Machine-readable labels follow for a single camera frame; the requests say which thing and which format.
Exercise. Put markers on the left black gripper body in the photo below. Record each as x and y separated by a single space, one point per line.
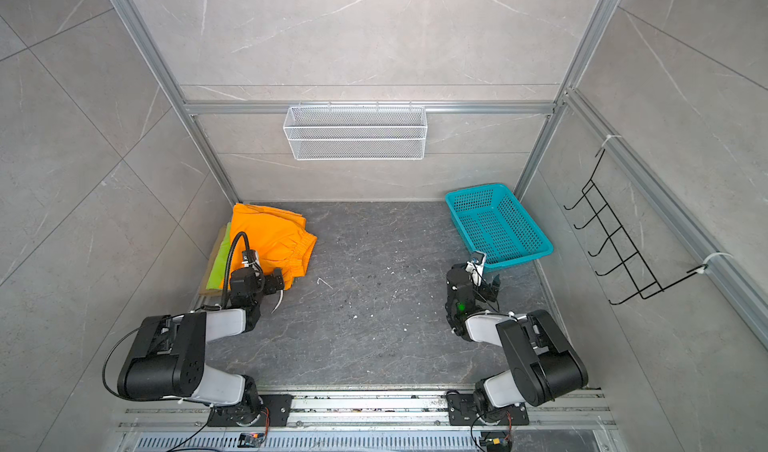
260 292

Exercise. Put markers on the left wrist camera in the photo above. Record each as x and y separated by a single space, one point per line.
250 259

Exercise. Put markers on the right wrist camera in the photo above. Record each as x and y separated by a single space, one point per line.
475 267

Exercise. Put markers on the lime green shorts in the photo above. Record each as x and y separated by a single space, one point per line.
221 262

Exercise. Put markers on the white wire mesh basket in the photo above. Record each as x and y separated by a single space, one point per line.
361 132

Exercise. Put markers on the black wire hook rack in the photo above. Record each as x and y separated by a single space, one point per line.
628 259

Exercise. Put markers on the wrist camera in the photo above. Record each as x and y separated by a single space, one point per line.
475 267
250 259

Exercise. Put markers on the orange shorts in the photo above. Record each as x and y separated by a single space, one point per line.
279 237

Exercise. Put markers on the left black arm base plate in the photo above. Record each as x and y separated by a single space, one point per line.
272 409

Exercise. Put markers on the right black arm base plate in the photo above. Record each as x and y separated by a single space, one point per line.
465 409

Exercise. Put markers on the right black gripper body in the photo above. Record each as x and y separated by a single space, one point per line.
480 295

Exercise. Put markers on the aluminium frame rail front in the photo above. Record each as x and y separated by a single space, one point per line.
425 408

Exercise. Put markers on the teal plastic basket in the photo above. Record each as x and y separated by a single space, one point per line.
491 220

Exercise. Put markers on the khaki tan shorts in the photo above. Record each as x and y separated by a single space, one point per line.
204 289

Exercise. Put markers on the small green circuit board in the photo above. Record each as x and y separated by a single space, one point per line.
251 440

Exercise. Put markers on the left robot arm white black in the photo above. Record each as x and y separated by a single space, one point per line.
167 359

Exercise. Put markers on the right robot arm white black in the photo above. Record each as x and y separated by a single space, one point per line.
542 363

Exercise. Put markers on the yellow black connector right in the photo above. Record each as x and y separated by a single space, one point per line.
495 442

